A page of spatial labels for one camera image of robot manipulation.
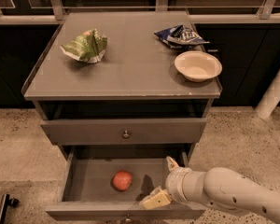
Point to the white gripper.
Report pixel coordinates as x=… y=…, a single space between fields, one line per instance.
x=174 y=183

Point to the red apple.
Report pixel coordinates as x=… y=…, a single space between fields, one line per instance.
x=122 y=180

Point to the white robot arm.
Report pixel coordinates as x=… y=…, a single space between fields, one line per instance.
x=236 y=167

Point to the grey top drawer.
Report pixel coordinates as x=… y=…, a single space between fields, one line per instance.
x=66 y=132

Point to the open grey middle drawer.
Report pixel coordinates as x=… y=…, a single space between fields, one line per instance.
x=87 y=192

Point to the grey drawer cabinet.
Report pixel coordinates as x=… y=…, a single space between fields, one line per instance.
x=136 y=79

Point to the round metal middle knob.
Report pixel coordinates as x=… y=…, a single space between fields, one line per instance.
x=126 y=220

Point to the round metal knob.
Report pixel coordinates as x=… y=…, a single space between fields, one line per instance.
x=126 y=135
x=126 y=220

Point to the round metal top knob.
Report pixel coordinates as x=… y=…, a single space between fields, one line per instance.
x=126 y=135

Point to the white paper bowl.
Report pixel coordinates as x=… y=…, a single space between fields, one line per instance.
x=198 y=66

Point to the blue crumpled chip bag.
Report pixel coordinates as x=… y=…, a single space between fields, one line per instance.
x=180 y=37

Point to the green crumpled chip bag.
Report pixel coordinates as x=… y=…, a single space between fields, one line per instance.
x=89 y=47

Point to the black object on floor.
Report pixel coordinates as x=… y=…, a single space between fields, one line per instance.
x=6 y=201

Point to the metal railing frame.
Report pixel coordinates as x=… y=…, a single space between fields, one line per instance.
x=20 y=12

